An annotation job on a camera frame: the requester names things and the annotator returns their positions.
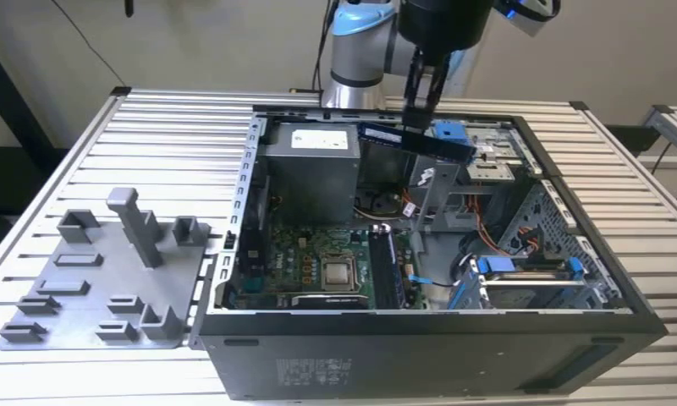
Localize hard disk in blue carrier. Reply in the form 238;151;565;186
449;255;593;312

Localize black case fan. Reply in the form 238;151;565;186
241;171;273;238

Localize thin black data cable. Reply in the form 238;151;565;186
408;273;468;294

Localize black box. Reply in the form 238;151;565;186
605;123;662;158

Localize green motherboard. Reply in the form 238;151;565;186
233;226;430;311

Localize orange data wire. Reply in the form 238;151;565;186
466;195;509;257

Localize grey parts rack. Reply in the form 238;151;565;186
0;188;213;354

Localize black open PC case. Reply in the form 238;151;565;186
186;103;670;402

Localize grey metal drive cage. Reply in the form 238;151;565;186
408;139;534;233

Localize black sleeved cable bundle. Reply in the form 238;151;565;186
450;234;482;284

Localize black desk frame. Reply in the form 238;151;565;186
0;27;62;217

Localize aluminium side table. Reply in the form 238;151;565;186
634;103;677;170

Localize yellow black power wires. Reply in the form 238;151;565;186
352;188;417;222

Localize grey power supply unit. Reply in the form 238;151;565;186
257;122;364;228

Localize black RAM slot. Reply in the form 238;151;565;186
382;231;393;309
373;231;385;309

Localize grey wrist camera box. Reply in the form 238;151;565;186
493;0;562;38

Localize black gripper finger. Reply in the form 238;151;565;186
402;47;429;130
420;50;453;133

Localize silver CPU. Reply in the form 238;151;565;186
321;262;357;293

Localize red orange wire bundle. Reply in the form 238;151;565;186
516;227;544;257

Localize blue plastic drive latch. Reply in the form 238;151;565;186
430;120;476;163

